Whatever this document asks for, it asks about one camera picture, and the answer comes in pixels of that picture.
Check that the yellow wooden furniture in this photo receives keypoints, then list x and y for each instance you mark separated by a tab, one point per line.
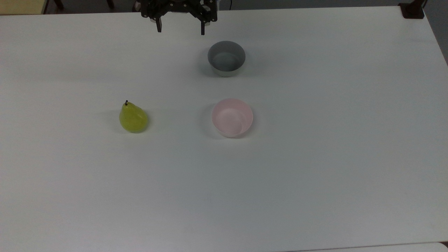
21	6

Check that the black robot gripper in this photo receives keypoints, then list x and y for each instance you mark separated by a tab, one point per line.
178	6

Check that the pink plastic bowl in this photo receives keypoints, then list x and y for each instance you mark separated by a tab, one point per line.
232	117

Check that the dark camera stand clamp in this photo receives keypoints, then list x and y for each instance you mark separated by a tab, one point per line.
412	9

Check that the grey plastic bowl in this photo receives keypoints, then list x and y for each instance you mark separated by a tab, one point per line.
226	58

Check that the yellow-green pear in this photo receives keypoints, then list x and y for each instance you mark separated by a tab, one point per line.
133	119

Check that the dark chair leg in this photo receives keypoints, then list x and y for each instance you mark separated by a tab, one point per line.
110	3
58	4

